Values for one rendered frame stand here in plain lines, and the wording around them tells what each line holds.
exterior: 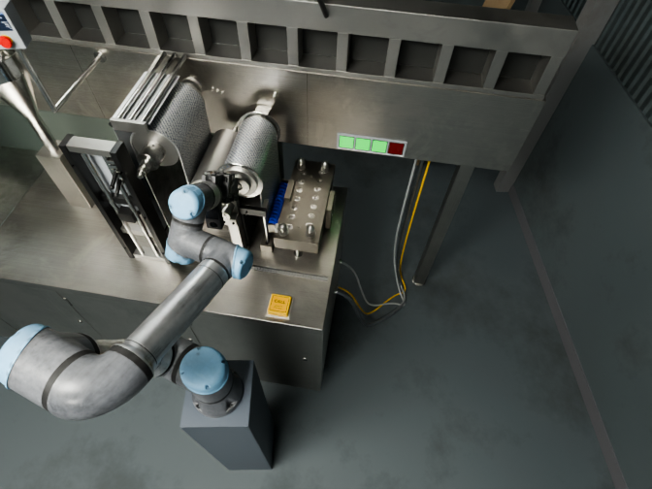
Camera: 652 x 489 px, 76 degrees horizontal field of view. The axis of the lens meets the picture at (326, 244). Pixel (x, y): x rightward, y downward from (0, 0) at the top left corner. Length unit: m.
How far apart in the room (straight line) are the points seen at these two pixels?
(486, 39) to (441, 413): 1.73
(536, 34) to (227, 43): 0.93
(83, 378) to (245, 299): 0.77
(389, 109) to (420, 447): 1.59
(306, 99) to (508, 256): 1.88
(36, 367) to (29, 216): 1.20
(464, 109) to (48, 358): 1.28
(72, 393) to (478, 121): 1.32
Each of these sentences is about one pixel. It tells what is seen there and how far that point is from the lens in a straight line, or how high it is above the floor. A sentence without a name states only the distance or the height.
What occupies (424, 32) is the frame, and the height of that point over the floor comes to 1.61.
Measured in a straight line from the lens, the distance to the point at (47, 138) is 1.76.
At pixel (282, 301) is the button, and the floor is 0.92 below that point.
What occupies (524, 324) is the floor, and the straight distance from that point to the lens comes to 2.73.
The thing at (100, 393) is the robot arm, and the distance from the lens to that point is 0.85.
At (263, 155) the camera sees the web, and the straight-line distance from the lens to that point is 1.39.
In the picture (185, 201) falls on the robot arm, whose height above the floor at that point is 1.49.
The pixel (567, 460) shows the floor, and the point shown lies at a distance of 2.55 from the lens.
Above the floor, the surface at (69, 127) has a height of 1.07.
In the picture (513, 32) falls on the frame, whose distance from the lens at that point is 1.38.
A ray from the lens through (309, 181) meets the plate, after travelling 1.64.
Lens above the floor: 2.22
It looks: 55 degrees down
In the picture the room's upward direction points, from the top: 3 degrees clockwise
